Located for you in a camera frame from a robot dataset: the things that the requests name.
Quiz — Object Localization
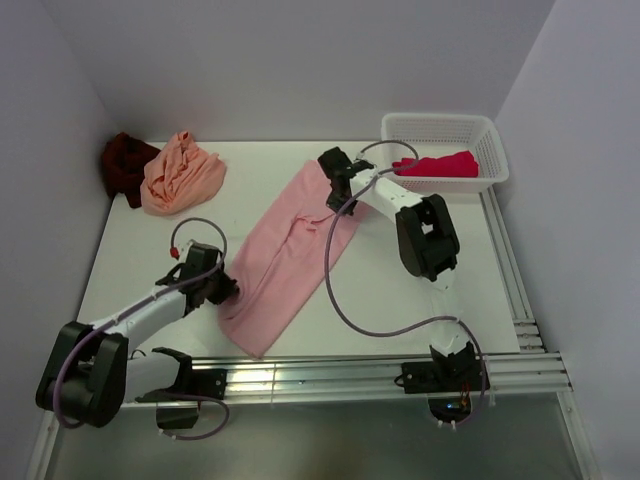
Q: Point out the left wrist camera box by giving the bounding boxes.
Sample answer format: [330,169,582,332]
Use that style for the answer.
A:
[169,239,196,262]

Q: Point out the dark maroon t-shirt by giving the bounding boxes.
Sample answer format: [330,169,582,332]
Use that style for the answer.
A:
[100,132,160,209]

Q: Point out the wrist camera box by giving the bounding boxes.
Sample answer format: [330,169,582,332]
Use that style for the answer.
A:
[169,239,196,262]
[349,158,377,175]

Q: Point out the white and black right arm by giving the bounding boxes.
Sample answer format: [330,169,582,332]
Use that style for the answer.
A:
[318,140,489,391]

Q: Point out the white plastic basket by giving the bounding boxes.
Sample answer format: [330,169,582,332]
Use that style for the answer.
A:
[380,113,509,194]

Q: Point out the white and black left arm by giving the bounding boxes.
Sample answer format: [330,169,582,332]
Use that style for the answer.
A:
[35,243,239,428]

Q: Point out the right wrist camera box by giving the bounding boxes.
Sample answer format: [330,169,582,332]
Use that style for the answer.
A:
[349,158,377,175]

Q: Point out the aluminium frame rails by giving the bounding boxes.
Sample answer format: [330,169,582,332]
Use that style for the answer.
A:
[24,189,601,480]

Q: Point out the peach orange t-shirt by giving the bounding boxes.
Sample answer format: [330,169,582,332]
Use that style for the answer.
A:
[140,131,227,216]

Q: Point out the red rolled t-shirt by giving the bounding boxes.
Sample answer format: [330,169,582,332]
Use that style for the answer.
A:
[392,151,480,178]

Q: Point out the light pink t-shirt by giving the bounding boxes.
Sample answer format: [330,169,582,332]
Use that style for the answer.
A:
[218,161,335,358]

